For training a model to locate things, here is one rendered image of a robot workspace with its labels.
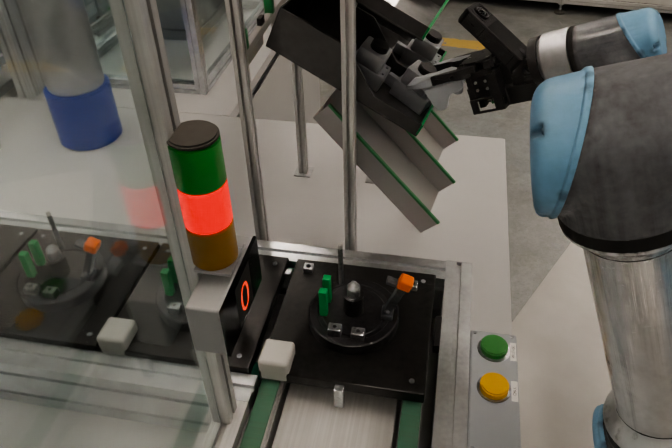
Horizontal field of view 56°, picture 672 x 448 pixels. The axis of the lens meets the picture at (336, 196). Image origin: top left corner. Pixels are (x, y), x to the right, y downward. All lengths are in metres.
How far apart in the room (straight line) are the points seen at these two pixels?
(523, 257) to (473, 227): 1.26
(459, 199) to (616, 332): 0.83
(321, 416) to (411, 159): 0.50
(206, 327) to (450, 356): 0.42
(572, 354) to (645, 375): 0.49
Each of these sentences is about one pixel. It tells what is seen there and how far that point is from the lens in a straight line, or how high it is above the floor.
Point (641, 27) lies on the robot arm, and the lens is 0.91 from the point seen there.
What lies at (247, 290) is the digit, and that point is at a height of 1.20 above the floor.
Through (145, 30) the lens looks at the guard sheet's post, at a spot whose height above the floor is 1.52.
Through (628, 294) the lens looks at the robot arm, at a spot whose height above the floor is 1.32.
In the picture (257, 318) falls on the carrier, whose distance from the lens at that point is 1.02.
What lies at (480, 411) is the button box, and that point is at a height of 0.96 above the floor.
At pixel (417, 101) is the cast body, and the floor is 1.22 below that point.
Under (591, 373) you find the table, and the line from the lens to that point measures 1.15.
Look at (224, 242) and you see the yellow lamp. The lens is 0.66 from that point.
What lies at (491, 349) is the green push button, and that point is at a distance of 0.98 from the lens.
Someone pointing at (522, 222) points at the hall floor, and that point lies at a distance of 2.78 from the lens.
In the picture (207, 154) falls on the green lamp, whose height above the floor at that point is 1.40.
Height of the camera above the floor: 1.72
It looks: 37 degrees down
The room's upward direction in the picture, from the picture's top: 2 degrees counter-clockwise
